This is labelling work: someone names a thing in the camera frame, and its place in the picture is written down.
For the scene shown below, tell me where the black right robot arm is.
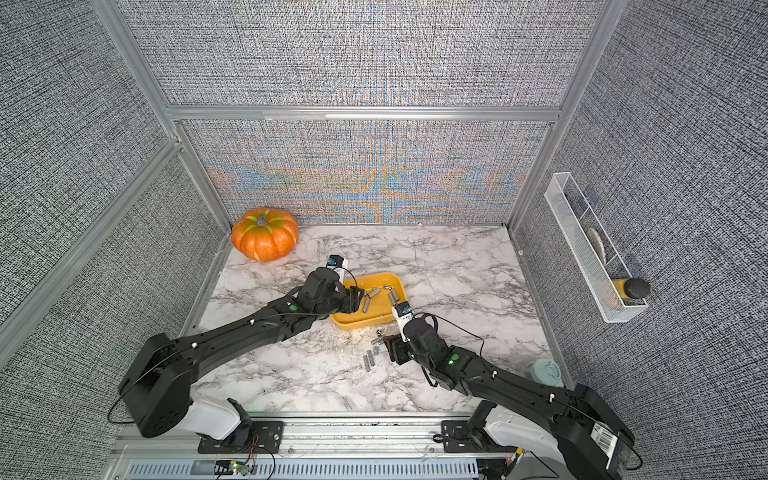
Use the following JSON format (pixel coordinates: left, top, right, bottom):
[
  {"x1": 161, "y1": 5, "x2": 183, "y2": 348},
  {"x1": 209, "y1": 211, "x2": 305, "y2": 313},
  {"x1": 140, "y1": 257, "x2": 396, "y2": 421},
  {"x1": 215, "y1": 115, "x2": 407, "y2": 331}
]
[{"x1": 384, "y1": 318, "x2": 643, "y2": 479}]

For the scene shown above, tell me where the yellow plastic storage box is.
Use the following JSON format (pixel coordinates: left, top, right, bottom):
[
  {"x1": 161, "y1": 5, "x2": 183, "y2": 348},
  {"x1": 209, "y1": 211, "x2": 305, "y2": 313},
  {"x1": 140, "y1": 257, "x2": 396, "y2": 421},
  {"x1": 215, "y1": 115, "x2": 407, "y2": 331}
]
[{"x1": 331, "y1": 272, "x2": 408, "y2": 331}]

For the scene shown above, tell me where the clear wall-mounted shelf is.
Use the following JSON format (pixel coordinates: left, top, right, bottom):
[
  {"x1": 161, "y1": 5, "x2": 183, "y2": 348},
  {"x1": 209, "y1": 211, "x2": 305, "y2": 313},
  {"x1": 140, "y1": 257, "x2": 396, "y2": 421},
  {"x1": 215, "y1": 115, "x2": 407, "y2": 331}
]
[{"x1": 544, "y1": 172, "x2": 648, "y2": 323}]

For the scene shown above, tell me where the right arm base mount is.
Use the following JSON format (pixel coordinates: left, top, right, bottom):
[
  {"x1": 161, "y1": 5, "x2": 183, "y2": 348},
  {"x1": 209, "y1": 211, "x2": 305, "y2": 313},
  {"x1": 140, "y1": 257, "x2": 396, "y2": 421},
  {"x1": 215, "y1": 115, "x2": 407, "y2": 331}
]
[{"x1": 432, "y1": 400, "x2": 517, "y2": 453}]

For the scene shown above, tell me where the orange decorative pumpkin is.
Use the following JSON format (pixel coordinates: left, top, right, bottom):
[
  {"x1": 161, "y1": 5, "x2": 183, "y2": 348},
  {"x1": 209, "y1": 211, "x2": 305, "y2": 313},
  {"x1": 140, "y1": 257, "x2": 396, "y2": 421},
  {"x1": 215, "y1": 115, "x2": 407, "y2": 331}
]
[{"x1": 232, "y1": 208, "x2": 299, "y2": 263}]

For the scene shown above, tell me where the teal round lid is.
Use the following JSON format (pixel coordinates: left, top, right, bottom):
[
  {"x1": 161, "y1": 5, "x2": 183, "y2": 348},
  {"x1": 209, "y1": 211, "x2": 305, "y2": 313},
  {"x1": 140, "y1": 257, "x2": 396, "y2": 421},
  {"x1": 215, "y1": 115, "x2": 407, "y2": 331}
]
[{"x1": 527, "y1": 359, "x2": 563, "y2": 387}]

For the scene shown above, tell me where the yellow bottle black cap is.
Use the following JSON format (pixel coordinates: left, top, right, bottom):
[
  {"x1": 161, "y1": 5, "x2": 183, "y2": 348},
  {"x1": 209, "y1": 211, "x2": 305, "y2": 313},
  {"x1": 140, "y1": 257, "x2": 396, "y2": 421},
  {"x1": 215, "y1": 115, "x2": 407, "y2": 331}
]
[{"x1": 612, "y1": 278, "x2": 651, "y2": 300}]

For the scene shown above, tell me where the round beige brush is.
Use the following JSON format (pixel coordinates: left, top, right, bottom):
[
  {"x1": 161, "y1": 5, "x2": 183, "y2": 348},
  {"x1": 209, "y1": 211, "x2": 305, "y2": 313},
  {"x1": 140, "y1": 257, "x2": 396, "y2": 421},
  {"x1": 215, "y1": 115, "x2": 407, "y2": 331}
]
[{"x1": 585, "y1": 227, "x2": 608, "y2": 265}]

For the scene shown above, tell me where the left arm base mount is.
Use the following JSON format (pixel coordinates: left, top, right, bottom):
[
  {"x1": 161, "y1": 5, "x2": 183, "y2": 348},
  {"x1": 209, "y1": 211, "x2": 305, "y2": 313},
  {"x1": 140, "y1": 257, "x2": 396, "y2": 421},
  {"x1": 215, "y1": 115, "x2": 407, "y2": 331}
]
[{"x1": 197, "y1": 398, "x2": 285, "y2": 454}]

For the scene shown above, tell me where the pile of silver sockets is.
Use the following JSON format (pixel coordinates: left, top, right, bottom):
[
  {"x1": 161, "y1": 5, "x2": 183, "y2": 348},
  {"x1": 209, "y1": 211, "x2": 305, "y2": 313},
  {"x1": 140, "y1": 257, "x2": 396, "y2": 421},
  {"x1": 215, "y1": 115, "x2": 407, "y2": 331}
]
[{"x1": 363, "y1": 350, "x2": 376, "y2": 372}]

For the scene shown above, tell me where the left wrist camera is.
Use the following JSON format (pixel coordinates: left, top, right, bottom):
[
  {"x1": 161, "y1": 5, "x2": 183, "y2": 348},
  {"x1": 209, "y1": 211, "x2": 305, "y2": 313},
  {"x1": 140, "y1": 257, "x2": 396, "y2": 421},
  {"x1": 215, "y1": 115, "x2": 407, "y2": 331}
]
[{"x1": 326, "y1": 254, "x2": 348, "y2": 282}]

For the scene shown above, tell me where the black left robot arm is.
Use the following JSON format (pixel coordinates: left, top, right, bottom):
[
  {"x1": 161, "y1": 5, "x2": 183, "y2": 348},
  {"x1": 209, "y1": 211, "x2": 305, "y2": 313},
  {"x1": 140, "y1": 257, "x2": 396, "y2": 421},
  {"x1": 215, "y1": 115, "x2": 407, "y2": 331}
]
[{"x1": 118, "y1": 267, "x2": 365, "y2": 438}]

